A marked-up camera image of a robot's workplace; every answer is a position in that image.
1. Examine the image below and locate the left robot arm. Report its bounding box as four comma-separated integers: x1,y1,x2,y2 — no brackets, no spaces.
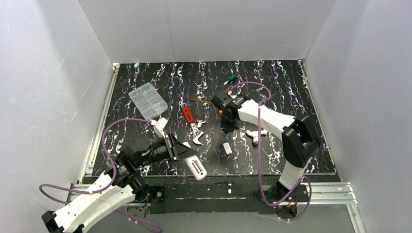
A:
42,134,207,233

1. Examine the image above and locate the white remote control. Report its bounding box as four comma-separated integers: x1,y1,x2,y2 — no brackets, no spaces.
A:
184,155,207,181

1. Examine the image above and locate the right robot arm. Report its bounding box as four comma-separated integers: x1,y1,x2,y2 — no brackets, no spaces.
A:
211,91,321,199

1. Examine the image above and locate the yellow tape measure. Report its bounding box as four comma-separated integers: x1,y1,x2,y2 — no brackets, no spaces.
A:
189,98,223,115

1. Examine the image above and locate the white battery cover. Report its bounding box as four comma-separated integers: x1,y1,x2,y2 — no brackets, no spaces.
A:
223,142,232,155

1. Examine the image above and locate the green handled screwdriver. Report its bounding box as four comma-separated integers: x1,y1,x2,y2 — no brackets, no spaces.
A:
224,73,239,85

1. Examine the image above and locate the red adjustable wrench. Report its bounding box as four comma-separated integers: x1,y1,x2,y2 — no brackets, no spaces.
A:
181,103,204,146

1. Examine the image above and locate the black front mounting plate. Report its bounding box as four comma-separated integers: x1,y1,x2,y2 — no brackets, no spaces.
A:
118,175,310,215

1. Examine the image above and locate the clear plastic screw box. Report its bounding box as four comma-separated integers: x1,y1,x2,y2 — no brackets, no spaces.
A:
128,83,168,119

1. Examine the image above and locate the white plastic faucet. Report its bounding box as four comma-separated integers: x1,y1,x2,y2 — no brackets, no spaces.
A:
246,130,269,146

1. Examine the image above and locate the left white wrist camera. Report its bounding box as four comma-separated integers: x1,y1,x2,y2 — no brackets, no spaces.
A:
150,117,168,138

